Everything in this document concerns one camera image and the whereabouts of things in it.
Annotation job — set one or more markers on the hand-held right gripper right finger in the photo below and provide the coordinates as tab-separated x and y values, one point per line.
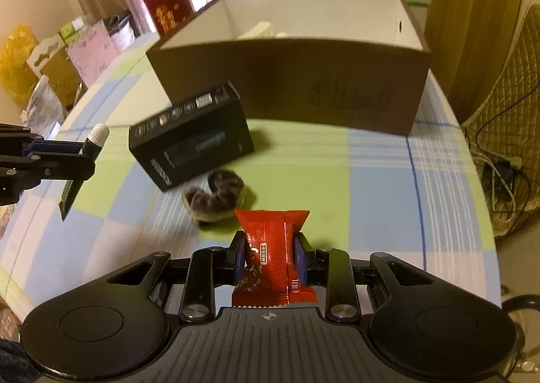
299	258

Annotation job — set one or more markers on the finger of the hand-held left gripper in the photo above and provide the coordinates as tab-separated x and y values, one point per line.
63	167
59	148

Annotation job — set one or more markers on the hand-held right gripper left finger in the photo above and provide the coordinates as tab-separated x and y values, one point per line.
238	258

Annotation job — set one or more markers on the red snack packet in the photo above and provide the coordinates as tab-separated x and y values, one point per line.
270	248

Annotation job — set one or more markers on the dark green white-capped tube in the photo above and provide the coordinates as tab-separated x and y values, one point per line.
100	134

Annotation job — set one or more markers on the brown cardboard box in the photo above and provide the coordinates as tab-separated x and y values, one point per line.
295	83

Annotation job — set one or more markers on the checked cloth desktop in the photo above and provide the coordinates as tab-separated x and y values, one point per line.
379	205

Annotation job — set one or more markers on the clear plastic bag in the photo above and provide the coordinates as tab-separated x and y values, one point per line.
46	98

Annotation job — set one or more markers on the brown hair scrunchie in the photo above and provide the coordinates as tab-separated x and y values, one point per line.
215	197

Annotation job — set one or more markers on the brown and white carton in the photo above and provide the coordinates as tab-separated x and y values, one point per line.
59	75

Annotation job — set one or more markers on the yellow plastic bag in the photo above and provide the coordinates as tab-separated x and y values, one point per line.
14	62

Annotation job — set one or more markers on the pink paper bag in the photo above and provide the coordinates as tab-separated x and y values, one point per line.
95	53

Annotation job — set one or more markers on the black product box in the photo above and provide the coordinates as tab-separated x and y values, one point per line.
194	146

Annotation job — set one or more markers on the green and white box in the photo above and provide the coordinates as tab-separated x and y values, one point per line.
74	28

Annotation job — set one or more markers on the dark blue cloth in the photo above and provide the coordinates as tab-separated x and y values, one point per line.
10	359

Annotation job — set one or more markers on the red gift box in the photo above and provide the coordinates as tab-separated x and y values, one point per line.
168	7

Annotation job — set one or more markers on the quilted beige chair cover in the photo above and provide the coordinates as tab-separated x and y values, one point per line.
510	83

